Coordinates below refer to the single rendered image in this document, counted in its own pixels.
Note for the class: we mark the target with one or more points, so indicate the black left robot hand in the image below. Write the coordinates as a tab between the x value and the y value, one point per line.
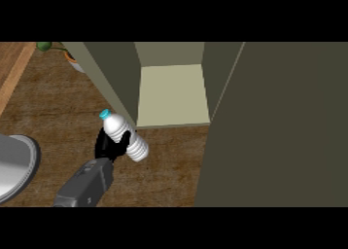
107	146

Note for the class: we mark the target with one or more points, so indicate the white water bottle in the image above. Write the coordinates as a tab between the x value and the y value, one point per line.
124	136

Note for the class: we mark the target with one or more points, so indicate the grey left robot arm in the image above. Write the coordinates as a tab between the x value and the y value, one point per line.
86	184

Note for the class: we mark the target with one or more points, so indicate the olive open cabinet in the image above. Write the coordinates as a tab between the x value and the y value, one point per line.
169	94

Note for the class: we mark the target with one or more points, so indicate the dark olive cabinet door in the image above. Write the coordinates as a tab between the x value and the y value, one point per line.
281	126

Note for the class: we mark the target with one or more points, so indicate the potted green plant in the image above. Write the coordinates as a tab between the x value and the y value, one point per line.
61	53

